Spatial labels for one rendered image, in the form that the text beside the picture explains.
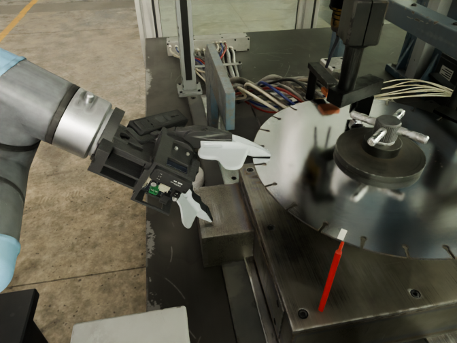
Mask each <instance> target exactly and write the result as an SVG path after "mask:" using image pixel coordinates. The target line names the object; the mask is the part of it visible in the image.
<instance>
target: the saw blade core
mask: <svg viewBox="0 0 457 343"><path fill-rule="evenodd" d="M313 103H314V104H315V105H314V104H313ZM350 105H351V104H349V105H347V106H345V107H342V108H338V107H337V106H335V105H333V104H331V103H329V102H327V101H326V98H323V99H314V100H311V101H304V102H302V103H298V104H295V105H292V106H290V107H287V108H285V109H283V110H281V111H279V112H278V113H276V114H274V115H273V117H270V118H269V119H268V120H267V121H266V122H265V123H264V124H263V125H262V126H261V128H260V129H259V130H258V132H257V134H256V136H255V138H254V143H256V144H258V145H259V146H264V147H263V148H265V149H267V150H268V151H269V152H270V153H271V157H252V159H253V164H254V168H255V170H256V173H257V175H258V177H259V179H260V181H261V183H262V184H263V186H264V187H266V186H267V187H266V190H267V191H268V193H269V194H270V195H271V196H272V198H274V200H276V202H278V204H279V205H281V207H283V208H284V209H285V210H287V209H288V208H290V207H291V206H292V205H293V204H296V205H297V206H294V207H292V208H290V209H289V210H288V212H289V213H290V214H291V215H293V216H294V217H295V218H297V219H299V220H300V221H301V222H303V223H305V224H306V225H308V226H309V227H311V228H313V229H315V230H316V231H319V230H320V228H321V227H322V226H323V223H327V224H328V225H325V227H324V228H323V230H321V233H323V234H324V235H327V236H328V237H330V238H332V239H335V240H337V241H340V242H341V241H342V242H344V244H348V245H350V246H353V247H356V248H360V245H361V238H365V239H366V240H365V241H364V246H363V250H367V251H369V252H374V253H377V254H381V255H387V256H391V257H398V258H403V259H406V258H407V255H406V252H405V249H404V248H403V246H406V247H407V248H408V249H407V253H408V255H409V259H415V260H428V261H439V260H451V259H452V257H451V256H453V258H454V259H457V123H455V122H452V121H450V120H448V119H446V118H443V119H441V118H442V116H439V115H436V114H433V113H431V112H428V111H426V110H422V109H419V108H416V109H415V110H414V112H412V110H413V109H414V107H412V106H410V105H405V104H402V103H396V102H392V101H388V105H386V101H385V100H381V99H374V100H373V105H372V107H371V111H370V114H369V116H372V117H374V118H377V117H379V116H381V115H393V114H394V113H395V112H396V111H397V110H399V109H404V110H405V115H404V116H403V117H402V118H401V119H400V121H401V122H402V125H401V126H402V127H404V128H406V129H409V130H412V131H415V132H418V133H421V134H424V135H427V136H429V140H428V142H427V143H426V144H423V143H420V142H417V141H414V140H412V141H413V142H415V143H416V144H417V145H418V146H419V147H420V148H421V149H422V150H423V152H424V154H425V156H426V165H425V167H424V169H423V171H422V173H421V174H420V175H419V176H418V177H417V178H416V179H414V180H411V181H409V182H403V183H395V184H391V183H383V182H376V181H372V180H368V179H366V178H362V177H360V176H358V175H356V174H354V173H352V172H351V171H349V170H348V169H346V168H345V167H344V166H342V164H340V162H339V161H338V159H337V158H336V155H335V144H336V141H337V138H338V137H339V136H340V135H341V134H342V133H344V132H345V131H348V130H350V129H355V128H361V127H374V126H373V125H370V124H367V123H365V122H361V121H355V120H353V119H352V118H351V117H350V113H349V110H350ZM295 110H296V111H295ZM278 119H280V120H278ZM440 119H441V120H440ZM439 120H440V121H439ZM267 131H269V132H267ZM263 164H265V165H263ZM272 184H276V185H272ZM271 185H272V186H271ZM341 229H345V230H346V231H347V233H346V235H345V237H344V239H343V240H340V239H338V238H337V237H338V235H339V233H340V231H341ZM443 246H445V247H447V248H448V251H449V252H448V251H447V250H446V249H444V248H443ZM449 253H450V254H451V255H450V254H449Z"/></svg>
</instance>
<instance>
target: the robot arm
mask: <svg viewBox="0 0 457 343"><path fill-rule="evenodd" d="M124 113H125V111H124V110H121V109H120V108H117V107H115V108H114V110H113V109H112V103H110V102H109V101H107V100H105V99H103V98H101V97H99V96H97V95H95V94H93V93H92V92H89V91H87V90H85V89H83V88H80V87H79V86H77V85H75V84H73V83H71V82H70V81H68V80H66V79H64V78H62V77H60V76H58V75H56V74H54V73H52V72H50V71H48V70H46V69H44V68H42V67H40V66H38V65H36V64H34V63H32V62H30V61H28V60H27V58H25V57H24V56H18V55H15V54H13V53H11V52H9V51H7V50H4V49H2V48H0V292H2V290H4V289H5V288H6V287H7V285H8V284H9V283H10V282H11V280H12V277H13V275H14V269H15V265H16V259H17V256H18V255H19V253H20V247H21V245H20V242H19V241H20V231H21V225H22V215H23V210H24V203H25V197H26V191H27V182H28V176H29V170H30V167H31V164H32V162H33V159H34V156H35V153H36V152H37V149H38V146H39V144H40V142H41V140H42V141H44V142H47V143H49V144H52V145H53V146H56V147H57V148H60V149H62V150H65V151H67V152H70V153H71V154H74V155H76V156H78V157H81V158H83V159H85V158H86V157H87V156H90V160H92V161H91V163H90V165H89V167H88V169H87V170H88V171H90V172H92V173H95V174H97V175H100V176H102V177H104V178H107V179H109V180H111V181H114V182H116V183H118V184H121V185H123V186H125V187H128V188H130V189H133V193H132V195H131V200H133V201H135V202H137V203H140V204H142V205H144V206H147V207H149V208H152V209H154V210H157V211H159V212H162V213H163V214H166V215H168V216H169V214H170V210H171V203H172V201H177V203H178V205H179V207H180V212H181V218H182V223H183V225H184V226H185V227H186V228H188V229H189V228H191V226H192V224H193V221H194V219H195V217H196V216H197V217H199V218H201V219H203V220H205V221H208V222H212V221H213V218H212V215H211V212H210V211H209V208H208V206H207V205H205V204H204V203H203V202H202V201H201V197H200V196H198V195H197V194H196V193H195V192H194V191H193V185H192V182H194V181H195V178H196V175H197V174H198V172H199V164H200V162H199V161H197V159H198V156H199V157H200V158H202V159H209V160H217V161H219V162H220V163H221V164H222V166H223V167H224V168H225V169H228V170H237V169H240V168H241V167H242V166H243V164H244V161H245V159H246V157H247V155H248V156H251V157H271V153H270V152H269V151H268V150H267V149H265V148H263V147H262V146H259V145H258V144H256V143H254V142H251V141H250V140H247V139H245V138H243V137H239V136H237V135H232V133H231V132H228V131H223V130H221V129H217V128H214V127H209V126H205V125H193V126H189V127H185V125H186V123H187V122H188V119H187V118H186V117H185V116H184V115H183V114H182V113H181V112H180V111H179V110H178V109H176V110H172V111H168V112H163V113H160V114H155V115H151V116H147V117H143V118H138V119H135V120H130V121H129V123H128V125H127V126H126V127H125V126H124V125H121V124H120V122H121V120H122V118H123V116H124ZM194 148H200V149H199V151H198V152H195V151H194ZM144 194H147V195H150V196H152V197H155V198H157V199H159V202H160V203H162V208H159V207H156V206H154V205H152V204H150V203H147V202H145V201H143V196H144ZM158 195H160V196H158ZM170 200H171V201H170Z"/></svg>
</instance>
